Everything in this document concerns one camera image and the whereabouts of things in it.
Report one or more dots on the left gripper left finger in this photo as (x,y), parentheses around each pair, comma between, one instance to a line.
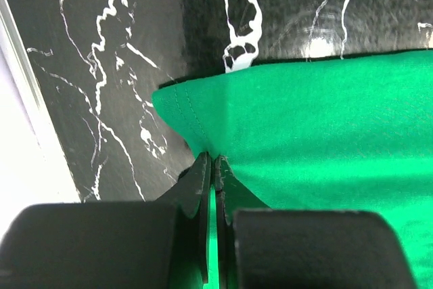
(154,244)

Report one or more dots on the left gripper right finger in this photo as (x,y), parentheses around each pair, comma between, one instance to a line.
(260,247)

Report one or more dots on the green t shirt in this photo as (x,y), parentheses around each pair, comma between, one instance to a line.
(352,134)

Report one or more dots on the left aluminium frame post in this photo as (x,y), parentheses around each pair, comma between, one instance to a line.
(16,57)

